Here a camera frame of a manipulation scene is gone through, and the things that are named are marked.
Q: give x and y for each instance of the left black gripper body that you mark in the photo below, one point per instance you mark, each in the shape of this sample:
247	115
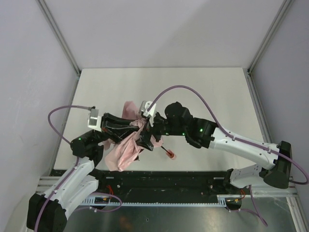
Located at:
106	123

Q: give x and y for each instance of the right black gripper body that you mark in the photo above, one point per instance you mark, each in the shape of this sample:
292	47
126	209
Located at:
149	133

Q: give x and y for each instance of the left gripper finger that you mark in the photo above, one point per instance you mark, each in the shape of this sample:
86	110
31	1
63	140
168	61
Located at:
118	134
111	121

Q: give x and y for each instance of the pink folding umbrella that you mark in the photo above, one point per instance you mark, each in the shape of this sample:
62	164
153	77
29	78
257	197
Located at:
127	151

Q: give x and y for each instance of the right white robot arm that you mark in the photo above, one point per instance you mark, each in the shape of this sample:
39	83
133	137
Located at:
270	160

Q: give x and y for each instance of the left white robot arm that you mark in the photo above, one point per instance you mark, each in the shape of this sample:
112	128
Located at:
50	211

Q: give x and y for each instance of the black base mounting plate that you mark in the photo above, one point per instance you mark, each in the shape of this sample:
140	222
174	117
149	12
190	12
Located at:
167	187

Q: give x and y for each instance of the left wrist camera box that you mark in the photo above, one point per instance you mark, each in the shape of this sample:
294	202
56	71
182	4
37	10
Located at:
94	120

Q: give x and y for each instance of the aluminium frame rail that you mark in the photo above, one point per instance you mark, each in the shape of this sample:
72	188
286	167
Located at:
258	108

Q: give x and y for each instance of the left aluminium frame post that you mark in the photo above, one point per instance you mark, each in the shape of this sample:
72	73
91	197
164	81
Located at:
58	35

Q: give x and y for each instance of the aluminium frame post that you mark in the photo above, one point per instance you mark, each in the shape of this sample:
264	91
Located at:
271	32
58	35

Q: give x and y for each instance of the right aluminium frame post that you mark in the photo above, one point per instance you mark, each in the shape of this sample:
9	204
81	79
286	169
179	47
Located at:
271	32

